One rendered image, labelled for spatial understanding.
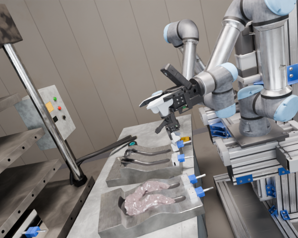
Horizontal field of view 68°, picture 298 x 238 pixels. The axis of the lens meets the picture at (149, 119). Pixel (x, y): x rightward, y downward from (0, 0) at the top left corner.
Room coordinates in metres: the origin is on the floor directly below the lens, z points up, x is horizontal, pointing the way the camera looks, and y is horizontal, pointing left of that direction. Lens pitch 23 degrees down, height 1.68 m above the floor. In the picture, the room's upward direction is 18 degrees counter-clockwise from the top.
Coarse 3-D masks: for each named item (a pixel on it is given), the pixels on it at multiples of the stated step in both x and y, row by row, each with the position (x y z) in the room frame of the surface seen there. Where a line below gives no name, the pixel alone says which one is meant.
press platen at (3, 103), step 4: (8, 96) 1.36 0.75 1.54; (12, 96) 1.33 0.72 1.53; (16, 96) 1.36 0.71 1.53; (0, 100) 1.29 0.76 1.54; (4, 100) 1.27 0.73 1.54; (8, 100) 1.29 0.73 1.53; (12, 100) 1.32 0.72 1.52; (16, 100) 1.34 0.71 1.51; (20, 100) 1.37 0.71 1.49; (0, 104) 1.24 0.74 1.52; (4, 104) 1.26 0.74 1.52; (8, 104) 1.28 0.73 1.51; (12, 104) 1.31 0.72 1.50; (0, 108) 1.23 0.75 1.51; (4, 108) 1.25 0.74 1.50
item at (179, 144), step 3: (180, 141) 1.25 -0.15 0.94; (183, 141) 1.25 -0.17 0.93; (186, 141) 1.23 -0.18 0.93; (189, 141) 1.22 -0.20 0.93; (171, 144) 1.24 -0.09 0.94; (177, 144) 1.23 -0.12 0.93; (180, 144) 1.22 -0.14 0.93; (183, 144) 1.22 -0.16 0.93; (174, 147) 1.23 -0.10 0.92; (177, 147) 1.22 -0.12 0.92; (174, 150) 1.23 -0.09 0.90; (177, 150) 1.22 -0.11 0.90
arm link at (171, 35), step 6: (168, 24) 1.49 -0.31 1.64; (174, 24) 1.41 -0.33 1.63; (168, 30) 1.43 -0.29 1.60; (174, 30) 1.39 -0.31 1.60; (168, 36) 1.44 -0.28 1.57; (174, 36) 1.40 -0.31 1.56; (168, 42) 1.48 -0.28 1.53; (174, 42) 1.44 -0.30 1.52; (180, 42) 1.42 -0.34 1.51; (180, 48) 1.46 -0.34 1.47; (198, 60) 1.48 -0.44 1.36; (198, 66) 1.49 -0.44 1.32; (204, 66) 1.51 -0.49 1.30; (198, 72) 1.51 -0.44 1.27
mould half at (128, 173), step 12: (168, 144) 1.34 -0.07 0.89; (120, 156) 1.45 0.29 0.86; (132, 156) 1.27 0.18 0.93; (144, 156) 1.28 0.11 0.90; (156, 156) 1.26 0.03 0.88; (168, 156) 1.20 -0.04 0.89; (120, 168) 1.18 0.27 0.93; (132, 168) 1.15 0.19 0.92; (144, 168) 1.16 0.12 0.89; (156, 168) 1.13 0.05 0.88; (168, 168) 1.09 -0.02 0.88; (180, 168) 1.08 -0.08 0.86; (108, 180) 1.21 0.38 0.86; (120, 180) 1.18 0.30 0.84; (132, 180) 1.16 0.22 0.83; (144, 180) 1.14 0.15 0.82
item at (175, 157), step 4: (172, 156) 1.15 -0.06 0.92; (176, 156) 1.13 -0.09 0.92; (180, 156) 1.14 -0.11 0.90; (184, 156) 1.14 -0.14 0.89; (188, 156) 1.12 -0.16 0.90; (192, 156) 1.11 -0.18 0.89; (172, 160) 1.13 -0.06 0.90; (176, 160) 1.12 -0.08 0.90; (180, 160) 1.12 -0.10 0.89; (184, 160) 1.11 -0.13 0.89
